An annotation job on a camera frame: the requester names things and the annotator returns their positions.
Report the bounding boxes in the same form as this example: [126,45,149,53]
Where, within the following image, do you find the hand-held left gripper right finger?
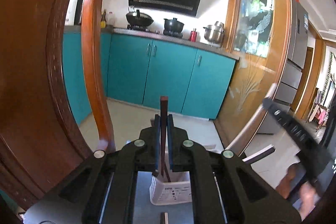
[167,114,302,224]

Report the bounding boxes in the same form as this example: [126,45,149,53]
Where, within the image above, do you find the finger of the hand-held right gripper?
[262,97,326,151]

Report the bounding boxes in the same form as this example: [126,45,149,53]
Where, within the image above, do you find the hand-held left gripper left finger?
[24,114,161,224]

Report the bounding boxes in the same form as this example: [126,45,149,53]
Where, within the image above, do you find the dark brown chopstick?
[160,96,172,183]

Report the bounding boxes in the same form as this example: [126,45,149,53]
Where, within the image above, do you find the white plastic utensil basket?
[149,171,192,206]

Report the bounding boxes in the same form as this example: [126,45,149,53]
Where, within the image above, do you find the person's right hand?
[278,163,320,220]

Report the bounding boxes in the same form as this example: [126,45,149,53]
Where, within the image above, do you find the pink cloth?
[316,109,326,125]

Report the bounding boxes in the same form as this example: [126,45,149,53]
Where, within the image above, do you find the white flat board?
[242,145,275,165]

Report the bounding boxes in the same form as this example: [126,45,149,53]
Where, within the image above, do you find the curved chair backrest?
[225,105,266,157]

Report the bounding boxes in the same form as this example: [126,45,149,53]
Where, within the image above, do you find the etched glass wooden partition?
[214,0,292,152]

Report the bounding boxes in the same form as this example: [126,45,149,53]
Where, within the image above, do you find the green leaf garland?
[325,52,336,89]

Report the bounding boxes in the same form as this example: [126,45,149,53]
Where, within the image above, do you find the teal base cabinets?
[62,29,236,125]

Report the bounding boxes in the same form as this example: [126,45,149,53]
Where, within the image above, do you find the silver refrigerator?
[257,0,309,134]

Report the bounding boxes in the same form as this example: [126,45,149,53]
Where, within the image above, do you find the black gas stove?
[127,25,184,39]

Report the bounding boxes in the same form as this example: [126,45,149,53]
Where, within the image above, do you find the stainless steel stockpot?
[203,21,225,44]

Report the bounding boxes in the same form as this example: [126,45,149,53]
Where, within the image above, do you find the black cooking pot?
[163,17,185,33]

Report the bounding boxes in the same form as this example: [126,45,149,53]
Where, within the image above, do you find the black wok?
[125,9,154,28]

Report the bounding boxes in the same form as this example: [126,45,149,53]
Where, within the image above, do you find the cluster of condiment bottles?
[100,9,116,29]

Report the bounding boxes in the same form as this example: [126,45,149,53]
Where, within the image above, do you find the wooden door frame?
[291,38,326,120]

